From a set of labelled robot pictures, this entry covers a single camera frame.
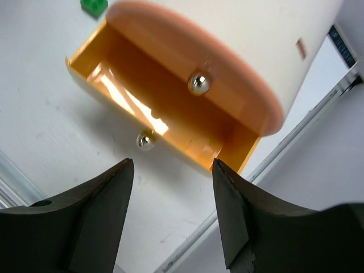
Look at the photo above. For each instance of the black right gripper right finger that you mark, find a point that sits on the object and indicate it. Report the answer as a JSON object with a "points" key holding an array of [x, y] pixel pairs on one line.
{"points": [[263, 233]]}

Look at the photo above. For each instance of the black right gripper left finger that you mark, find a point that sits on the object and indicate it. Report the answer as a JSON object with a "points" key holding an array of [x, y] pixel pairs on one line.
{"points": [[78, 230]]}

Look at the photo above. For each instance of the yellow orange drawer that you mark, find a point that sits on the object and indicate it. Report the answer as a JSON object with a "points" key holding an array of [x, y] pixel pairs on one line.
{"points": [[125, 79]]}

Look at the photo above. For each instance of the salmon orange top drawer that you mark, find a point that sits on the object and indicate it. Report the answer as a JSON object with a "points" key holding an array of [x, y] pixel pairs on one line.
{"points": [[203, 38]]}

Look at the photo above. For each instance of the cream cylindrical drawer cabinet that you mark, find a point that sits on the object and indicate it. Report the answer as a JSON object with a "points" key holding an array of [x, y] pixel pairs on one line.
{"points": [[287, 34]]}

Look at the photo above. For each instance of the blue label sticker right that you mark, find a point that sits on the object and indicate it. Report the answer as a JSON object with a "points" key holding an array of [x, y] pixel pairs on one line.
{"points": [[342, 47]]}

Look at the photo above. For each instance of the green lego brick right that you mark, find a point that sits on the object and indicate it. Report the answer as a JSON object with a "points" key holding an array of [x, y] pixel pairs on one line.
{"points": [[94, 8]]}

